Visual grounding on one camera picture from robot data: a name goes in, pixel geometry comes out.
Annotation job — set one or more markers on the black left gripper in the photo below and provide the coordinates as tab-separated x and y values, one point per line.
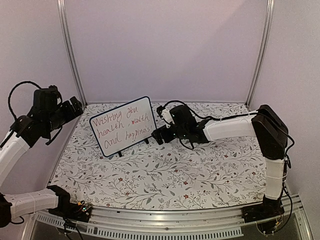
71	113

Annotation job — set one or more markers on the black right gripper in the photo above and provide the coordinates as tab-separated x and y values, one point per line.
158	137

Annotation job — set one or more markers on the small blue-framed whiteboard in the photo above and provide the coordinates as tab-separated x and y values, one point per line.
123	126

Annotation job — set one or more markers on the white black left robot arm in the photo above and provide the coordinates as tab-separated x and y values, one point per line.
22	186

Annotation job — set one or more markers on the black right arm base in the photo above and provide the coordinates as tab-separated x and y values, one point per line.
270	212

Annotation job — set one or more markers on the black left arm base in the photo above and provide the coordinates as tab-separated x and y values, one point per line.
80	211

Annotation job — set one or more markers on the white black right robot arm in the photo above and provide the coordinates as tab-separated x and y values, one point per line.
272	134

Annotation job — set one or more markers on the floral patterned tablecloth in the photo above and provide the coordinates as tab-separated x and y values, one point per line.
147	176

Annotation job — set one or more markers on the left aluminium frame post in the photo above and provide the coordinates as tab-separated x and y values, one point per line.
61	7

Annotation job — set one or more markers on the aluminium frame post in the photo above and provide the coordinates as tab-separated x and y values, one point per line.
61	7
262	50

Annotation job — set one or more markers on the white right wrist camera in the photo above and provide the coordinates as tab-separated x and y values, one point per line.
165	115

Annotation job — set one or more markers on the aluminium front rail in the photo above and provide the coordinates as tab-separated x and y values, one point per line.
204	224

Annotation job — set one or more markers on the right aluminium frame post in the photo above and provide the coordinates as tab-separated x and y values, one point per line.
262	50

